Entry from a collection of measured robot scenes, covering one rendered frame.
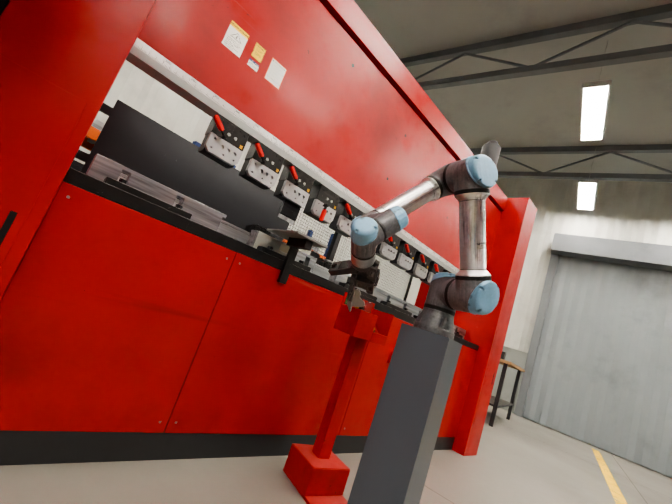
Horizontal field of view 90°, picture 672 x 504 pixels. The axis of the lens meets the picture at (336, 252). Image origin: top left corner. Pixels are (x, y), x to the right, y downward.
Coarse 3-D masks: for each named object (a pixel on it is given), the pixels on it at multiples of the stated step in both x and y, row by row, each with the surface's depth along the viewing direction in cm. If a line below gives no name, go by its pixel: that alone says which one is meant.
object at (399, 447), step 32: (416, 352) 119; (448, 352) 116; (384, 384) 121; (416, 384) 115; (448, 384) 123; (384, 416) 117; (416, 416) 112; (384, 448) 114; (416, 448) 109; (384, 480) 111; (416, 480) 112
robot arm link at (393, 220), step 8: (392, 208) 102; (400, 208) 101; (368, 216) 108; (376, 216) 100; (384, 216) 99; (392, 216) 99; (400, 216) 100; (384, 224) 97; (392, 224) 98; (400, 224) 100; (384, 232) 97; (392, 232) 99; (384, 240) 100
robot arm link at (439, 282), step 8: (440, 272) 128; (432, 280) 129; (440, 280) 126; (448, 280) 124; (432, 288) 128; (440, 288) 124; (432, 296) 126; (440, 296) 124; (432, 304) 125; (440, 304) 123; (448, 304) 121
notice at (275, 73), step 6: (276, 60) 155; (270, 66) 153; (276, 66) 155; (282, 66) 157; (270, 72) 154; (276, 72) 156; (282, 72) 158; (270, 78) 154; (276, 78) 156; (282, 78) 158; (276, 84) 156
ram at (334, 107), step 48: (192, 0) 130; (240, 0) 142; (288, 0) 156; (192, 48) 131; (288, 48) 159; (336, 48) 177; (192, 96) 134; (240, 96) 146; (288, 96) 161; (336, 96) 180; (384, 96) 204; (288, 144) 163; (336, 144) 183; (384, 144) 208; (432, 144) 240; (336, 192) 186; (384, 192) 212; (432, 240) 251
